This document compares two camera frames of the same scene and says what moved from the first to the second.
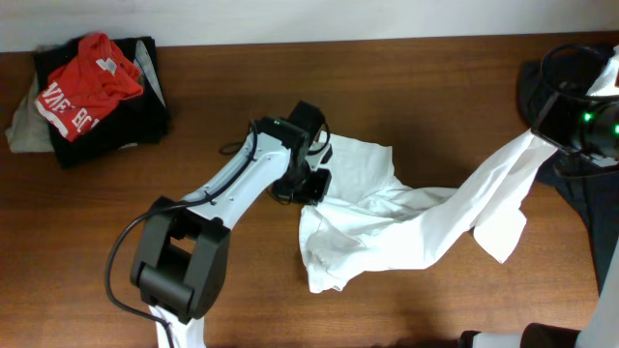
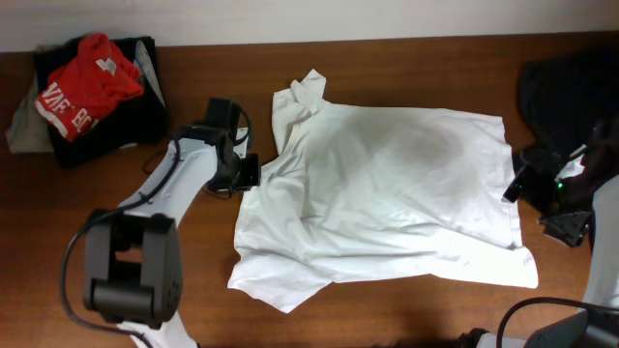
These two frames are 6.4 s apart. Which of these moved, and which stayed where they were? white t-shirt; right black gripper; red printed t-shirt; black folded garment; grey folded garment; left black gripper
Moved: left black gripper; white t-shirt; right black gripper
Stayed: black folded garment; red printed t-shirt; grey folded garment
